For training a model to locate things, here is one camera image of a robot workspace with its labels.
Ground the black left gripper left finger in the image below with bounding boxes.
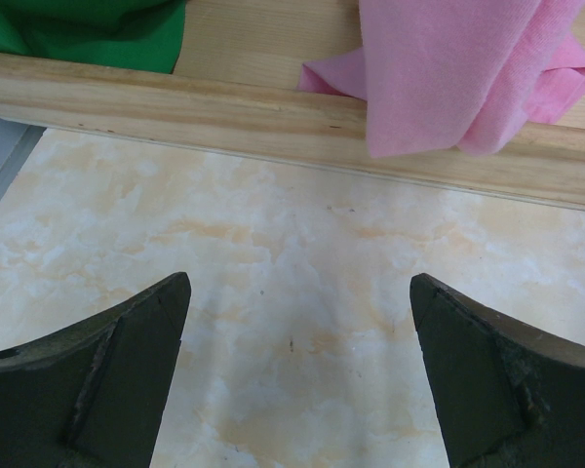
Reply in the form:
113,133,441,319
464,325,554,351
0,272,191,467

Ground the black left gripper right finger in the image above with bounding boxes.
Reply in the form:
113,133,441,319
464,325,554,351
409,274,585,467

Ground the pink t-shirt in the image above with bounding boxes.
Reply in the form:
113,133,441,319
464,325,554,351
298,1,585,158

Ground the wooden clothes rack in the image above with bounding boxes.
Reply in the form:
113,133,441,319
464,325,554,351
0,1,585,211

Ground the green tank top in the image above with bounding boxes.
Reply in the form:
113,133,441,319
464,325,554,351
0,1,186,73

